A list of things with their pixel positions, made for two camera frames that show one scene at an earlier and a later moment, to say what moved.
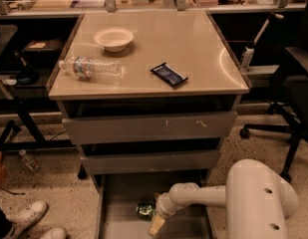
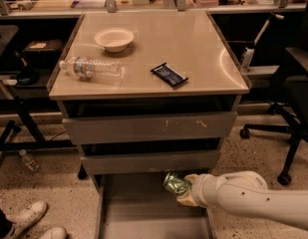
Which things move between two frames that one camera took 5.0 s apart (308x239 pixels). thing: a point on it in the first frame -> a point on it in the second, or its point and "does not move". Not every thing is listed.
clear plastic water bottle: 94,69 does not move
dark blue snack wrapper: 166,74 does not move
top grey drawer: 151,128 does not move
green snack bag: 147,210 -> 174,183
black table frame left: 5,144 does not move
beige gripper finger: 155,226 -> 187,199
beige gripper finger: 157,195 -> 191,177
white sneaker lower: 57,233 does not move
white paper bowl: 114,39 does not move
